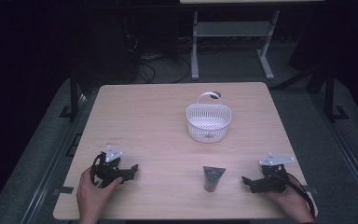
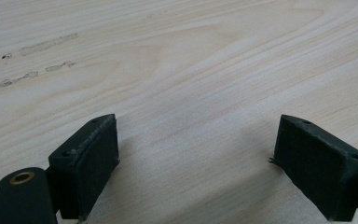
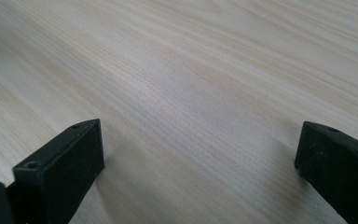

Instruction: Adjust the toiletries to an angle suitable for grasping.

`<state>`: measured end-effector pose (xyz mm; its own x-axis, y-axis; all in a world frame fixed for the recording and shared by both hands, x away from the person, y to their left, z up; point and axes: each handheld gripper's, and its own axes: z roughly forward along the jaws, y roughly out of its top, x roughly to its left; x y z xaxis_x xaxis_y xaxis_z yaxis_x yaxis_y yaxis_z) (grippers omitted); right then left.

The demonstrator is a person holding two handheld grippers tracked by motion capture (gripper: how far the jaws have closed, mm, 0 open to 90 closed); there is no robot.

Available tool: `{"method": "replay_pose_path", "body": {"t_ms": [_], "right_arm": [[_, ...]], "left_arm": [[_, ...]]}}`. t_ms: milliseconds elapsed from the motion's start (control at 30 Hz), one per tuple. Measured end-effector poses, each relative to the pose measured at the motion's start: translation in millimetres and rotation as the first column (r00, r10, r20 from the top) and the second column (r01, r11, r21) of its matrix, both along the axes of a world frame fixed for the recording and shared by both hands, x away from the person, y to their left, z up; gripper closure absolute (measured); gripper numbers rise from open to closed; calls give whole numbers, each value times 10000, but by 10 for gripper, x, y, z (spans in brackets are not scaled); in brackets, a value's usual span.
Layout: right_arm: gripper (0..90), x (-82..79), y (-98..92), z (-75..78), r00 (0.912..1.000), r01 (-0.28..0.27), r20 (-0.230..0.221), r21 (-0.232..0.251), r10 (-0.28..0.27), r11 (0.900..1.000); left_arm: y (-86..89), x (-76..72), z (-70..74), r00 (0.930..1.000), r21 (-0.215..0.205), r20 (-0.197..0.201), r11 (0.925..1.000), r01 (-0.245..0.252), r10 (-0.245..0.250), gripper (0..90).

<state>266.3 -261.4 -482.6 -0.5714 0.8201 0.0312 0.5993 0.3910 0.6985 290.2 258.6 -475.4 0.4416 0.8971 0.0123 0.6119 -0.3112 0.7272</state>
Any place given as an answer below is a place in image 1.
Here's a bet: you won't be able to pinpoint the black looped gripper cable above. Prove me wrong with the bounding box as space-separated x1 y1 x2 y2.
90 152 104 189

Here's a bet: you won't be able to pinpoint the person's left hand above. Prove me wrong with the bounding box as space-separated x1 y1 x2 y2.
76 167 124 224

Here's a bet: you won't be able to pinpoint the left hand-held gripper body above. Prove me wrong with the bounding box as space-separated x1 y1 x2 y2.
90 145 132 189

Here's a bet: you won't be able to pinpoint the dark grey squeeze tube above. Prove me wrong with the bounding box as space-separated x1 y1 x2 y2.
202 165 227 193

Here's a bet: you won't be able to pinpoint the white plastic basket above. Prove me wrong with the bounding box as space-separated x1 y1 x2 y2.
185 91 233 144

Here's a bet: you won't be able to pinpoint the black metal stand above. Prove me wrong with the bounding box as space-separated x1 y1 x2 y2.
59 60 87 123
318 60 350 123

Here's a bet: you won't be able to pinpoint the grey metal stand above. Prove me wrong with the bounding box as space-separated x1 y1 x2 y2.
190 8 282 81

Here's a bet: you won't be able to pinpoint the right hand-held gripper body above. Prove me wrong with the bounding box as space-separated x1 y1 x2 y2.
254 152 296 194

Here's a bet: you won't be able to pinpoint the black floor cables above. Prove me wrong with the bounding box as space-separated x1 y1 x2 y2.
125 32 194 85

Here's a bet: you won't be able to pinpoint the person's right hand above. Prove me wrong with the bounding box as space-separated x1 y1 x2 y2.
262 175 315 224

